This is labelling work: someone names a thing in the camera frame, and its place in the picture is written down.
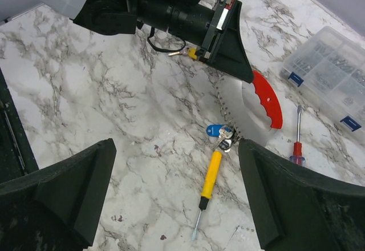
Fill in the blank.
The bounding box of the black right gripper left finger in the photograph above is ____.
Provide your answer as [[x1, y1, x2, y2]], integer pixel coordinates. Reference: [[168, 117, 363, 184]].
[[1, 138, 116, 250]]

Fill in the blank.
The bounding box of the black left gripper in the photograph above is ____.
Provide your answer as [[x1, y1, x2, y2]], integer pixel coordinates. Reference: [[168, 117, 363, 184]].
[[138, 0, 254, 83]]

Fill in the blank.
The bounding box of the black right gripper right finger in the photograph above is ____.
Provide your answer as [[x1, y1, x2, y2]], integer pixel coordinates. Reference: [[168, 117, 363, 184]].
[[238, 139, 364, 250]]

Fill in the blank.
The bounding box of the silver key with yellow tag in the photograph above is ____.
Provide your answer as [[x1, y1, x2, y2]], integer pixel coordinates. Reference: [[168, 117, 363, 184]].
[[168, 47, 189, 56]]

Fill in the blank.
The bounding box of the yellow key tag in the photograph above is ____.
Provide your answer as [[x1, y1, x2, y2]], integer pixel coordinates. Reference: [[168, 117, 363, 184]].
[[187, 48, 198, 60]]

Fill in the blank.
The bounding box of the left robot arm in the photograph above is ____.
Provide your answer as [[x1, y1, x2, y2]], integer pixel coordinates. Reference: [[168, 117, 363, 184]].
[[39, 0, 254, 83]]

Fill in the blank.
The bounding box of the silver key by blue tag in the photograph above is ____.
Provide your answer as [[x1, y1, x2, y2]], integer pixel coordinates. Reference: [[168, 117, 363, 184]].
[[212, 125, 235, 152]]

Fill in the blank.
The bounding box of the blue key tag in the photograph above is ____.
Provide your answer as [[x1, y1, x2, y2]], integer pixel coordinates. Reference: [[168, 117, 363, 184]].
[[206, 124, 227, 137]]

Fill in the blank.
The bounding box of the clear plastic screw box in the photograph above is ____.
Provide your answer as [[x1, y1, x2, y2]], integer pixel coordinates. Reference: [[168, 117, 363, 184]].
[[281, 26, 364, 138]]

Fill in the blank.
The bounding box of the blue handled screwdriver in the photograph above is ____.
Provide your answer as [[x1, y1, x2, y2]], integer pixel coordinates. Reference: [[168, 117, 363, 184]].
[[290, 105, 305, 165]]

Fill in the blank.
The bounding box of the yellow handled screwdriver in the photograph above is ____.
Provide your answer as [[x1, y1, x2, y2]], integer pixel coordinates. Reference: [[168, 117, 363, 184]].
[[192, 151, 222, 240]]

